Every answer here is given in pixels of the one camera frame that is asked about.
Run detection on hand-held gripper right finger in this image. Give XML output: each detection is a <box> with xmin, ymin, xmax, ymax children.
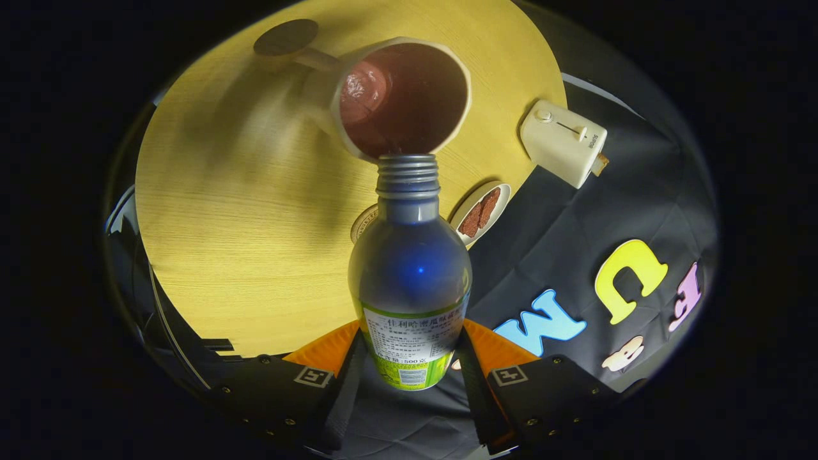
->
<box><xmin>455</xmin><ymin>318</ymin><xmax>624</xmax><ymax>456</ymax></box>

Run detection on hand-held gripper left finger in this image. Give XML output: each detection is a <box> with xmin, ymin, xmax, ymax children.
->
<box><xmin>208</xmin><ymin>319</ymin><xmax>369</xmax><ymax>454</ymax></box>

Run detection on silver bottle with green label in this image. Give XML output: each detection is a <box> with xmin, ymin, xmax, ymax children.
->
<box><xmin>348</xmin><ymin>153</ymin><xmax>474</xmax><ymax>392</ymax></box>

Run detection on beige cup with wooden handle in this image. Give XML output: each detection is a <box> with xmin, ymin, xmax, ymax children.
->
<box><xmin>253</xmin><ymin>19</ymin><xmax>472</xmax><ymax>162</ymax></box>

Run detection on wooden table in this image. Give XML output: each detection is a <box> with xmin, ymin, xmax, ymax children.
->
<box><xmin>135</xmin><ymin>0</ymin><xmax>568</xmax><ymax>358</ymax></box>

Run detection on brown meat slices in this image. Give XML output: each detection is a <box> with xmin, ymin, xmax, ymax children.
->
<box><xmin>459</xmin><ymin>187</ymin><xmax>501</xmax><ymax>238</ymax></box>

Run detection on round white plate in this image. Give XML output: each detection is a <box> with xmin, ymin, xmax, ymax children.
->
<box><xmin>449</xmin><ymin>182</ymin><xmax>512</xmax><ymax>249</ymax></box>

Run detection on white toaster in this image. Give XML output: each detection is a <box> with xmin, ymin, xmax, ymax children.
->
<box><xmin>520</xmin><ymin>99</ymin><xmax>610</xmax><ymax>190</ymax></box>

